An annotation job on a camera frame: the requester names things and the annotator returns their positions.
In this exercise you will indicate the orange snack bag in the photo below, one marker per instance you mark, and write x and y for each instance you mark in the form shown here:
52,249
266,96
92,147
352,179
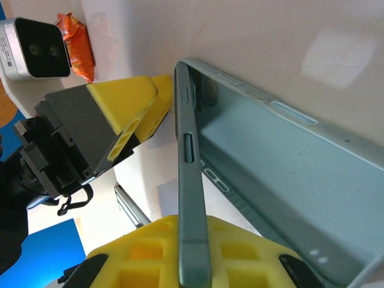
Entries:
79,51

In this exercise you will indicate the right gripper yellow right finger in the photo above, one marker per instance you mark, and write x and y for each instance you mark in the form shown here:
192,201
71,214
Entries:
240,261

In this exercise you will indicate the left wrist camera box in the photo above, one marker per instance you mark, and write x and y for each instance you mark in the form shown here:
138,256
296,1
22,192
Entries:
39,48

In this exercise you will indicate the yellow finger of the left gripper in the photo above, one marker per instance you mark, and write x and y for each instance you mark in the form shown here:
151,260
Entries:
99,114
159,114

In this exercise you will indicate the aluminium corner post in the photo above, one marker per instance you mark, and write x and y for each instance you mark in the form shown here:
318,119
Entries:
132,207

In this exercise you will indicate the blue-grey phone case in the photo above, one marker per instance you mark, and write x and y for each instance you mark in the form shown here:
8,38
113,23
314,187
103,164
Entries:
270,165

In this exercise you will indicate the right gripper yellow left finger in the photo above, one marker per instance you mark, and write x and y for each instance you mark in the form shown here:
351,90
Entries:
144,255

